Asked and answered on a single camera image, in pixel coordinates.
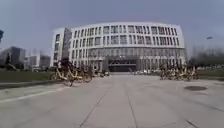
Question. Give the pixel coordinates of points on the large white curved building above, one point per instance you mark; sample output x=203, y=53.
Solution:
x=123, y=43

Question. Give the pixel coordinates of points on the grey paved plaza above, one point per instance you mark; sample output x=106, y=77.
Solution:
x=116, y=103

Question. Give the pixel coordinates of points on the row of yellow bicycles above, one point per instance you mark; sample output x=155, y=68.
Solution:
x=70, y=75
x=176, y=73

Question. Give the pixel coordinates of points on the round manhole cover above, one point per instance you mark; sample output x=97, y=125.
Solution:
x=195, y=88

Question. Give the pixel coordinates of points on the grey buildings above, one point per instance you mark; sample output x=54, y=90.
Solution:
x=20, y=58

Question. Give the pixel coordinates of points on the grass strip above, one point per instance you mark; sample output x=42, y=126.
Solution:
x=212, y=72
x=20, y=76

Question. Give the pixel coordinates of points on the row of bare trees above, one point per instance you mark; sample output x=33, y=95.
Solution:
x=206, y=57

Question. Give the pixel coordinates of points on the street lamp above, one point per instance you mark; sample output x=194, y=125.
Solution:
x=209, y=38

